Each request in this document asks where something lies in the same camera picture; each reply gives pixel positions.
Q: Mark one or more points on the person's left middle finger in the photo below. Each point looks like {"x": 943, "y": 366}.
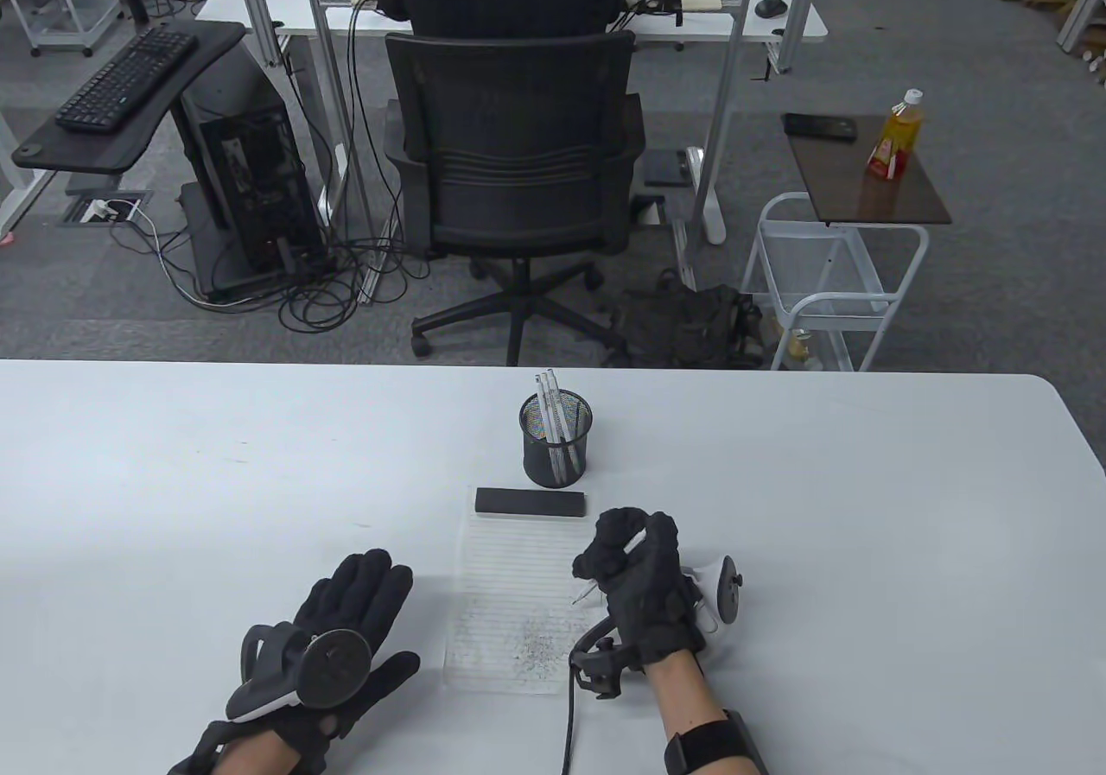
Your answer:
{"x": 377, "y": 589}

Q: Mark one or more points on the yellow drink bottle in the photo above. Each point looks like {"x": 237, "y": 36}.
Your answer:
{"x": 897, "y": 136}

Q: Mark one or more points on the black keyboard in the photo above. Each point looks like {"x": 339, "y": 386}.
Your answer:
{"x": 128, "y": 79}

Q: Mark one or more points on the black keyboard stand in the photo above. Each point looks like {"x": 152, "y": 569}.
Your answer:
{"x": 130, "y": 127}

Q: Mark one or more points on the person's left hand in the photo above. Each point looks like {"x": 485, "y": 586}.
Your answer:
{"x": 393, "y": 680}

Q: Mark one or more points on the black computer tower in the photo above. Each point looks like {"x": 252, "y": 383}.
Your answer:
{"x": 251, "y": 179}

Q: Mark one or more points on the person's left little finger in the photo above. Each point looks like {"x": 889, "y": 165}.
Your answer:
{"x": 321, "y": 606}

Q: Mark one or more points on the person's right hand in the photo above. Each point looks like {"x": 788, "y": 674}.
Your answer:
{"x": 648, "y": 602}

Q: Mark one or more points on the aluminium frame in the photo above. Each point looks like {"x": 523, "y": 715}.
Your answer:
{"x": 333, "y": 118}

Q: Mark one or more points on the person's left forearm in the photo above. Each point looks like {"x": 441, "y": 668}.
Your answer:
{"x": 259, "y": 758}

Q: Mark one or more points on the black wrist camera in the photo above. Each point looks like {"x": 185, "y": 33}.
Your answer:
{"x": 605, "y": 667}

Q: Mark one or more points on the black office chair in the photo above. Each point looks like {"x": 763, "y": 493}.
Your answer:
{"x": 510, "y": 161}

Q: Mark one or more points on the white pencil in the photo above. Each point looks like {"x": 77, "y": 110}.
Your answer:
{"x": 546, "y": 412}
{"x": 560, "y": 408}
{"x": 596, "y": 581}

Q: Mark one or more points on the round tracker on left glove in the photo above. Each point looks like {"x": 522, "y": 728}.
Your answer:
{"x": 333, "y": 663}

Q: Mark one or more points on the person's right thumb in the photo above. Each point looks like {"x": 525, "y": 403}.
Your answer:
{"x": 592, "y": 563}

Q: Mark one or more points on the white pencil in cup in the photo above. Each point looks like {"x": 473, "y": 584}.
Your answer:
{"x": 560, "y": 408}
{"x": 546, "y": 412}

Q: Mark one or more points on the black phone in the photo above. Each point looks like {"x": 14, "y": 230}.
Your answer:
{"x": 819, "y": 125}

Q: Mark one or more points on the floor socket box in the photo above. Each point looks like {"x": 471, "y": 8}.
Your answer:
{"x": 104, "y": 207}

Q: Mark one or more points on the black rectangular block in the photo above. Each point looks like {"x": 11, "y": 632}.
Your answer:
{"x": 530, "y": 503}

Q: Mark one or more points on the black mesh pencil cup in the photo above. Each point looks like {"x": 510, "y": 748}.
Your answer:
{"x": 540, "y": 464}

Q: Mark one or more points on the person's right forearm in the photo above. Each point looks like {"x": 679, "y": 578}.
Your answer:
{"x": 687, "y": 693}

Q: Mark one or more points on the brown board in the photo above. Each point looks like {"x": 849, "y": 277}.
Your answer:
{"x": 873, "y": 179}

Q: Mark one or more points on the lined paper sheet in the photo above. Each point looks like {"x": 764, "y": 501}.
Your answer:
{"x": 510, "y": 602}

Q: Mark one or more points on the black flat pad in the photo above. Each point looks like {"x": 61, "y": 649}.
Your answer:
{"x": 665, "y": 168}

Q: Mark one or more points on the black computer mouse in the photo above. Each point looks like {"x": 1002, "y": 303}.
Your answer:
{"x": 770, "y": 7}

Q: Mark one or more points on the person's left thumb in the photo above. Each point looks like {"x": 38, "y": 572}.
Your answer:
{"x": 396, "y": 678}

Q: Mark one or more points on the round tracker on right glove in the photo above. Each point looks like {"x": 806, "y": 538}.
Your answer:
{"x": 721, "y": 593}

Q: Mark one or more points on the dark backpack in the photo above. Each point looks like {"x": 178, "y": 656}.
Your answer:
{"x": 683, "y": 321}

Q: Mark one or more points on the round tracker on glove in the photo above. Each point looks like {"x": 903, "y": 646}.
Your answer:
{"x": 333, "y": 663}
{"x": 721, "y": 593}

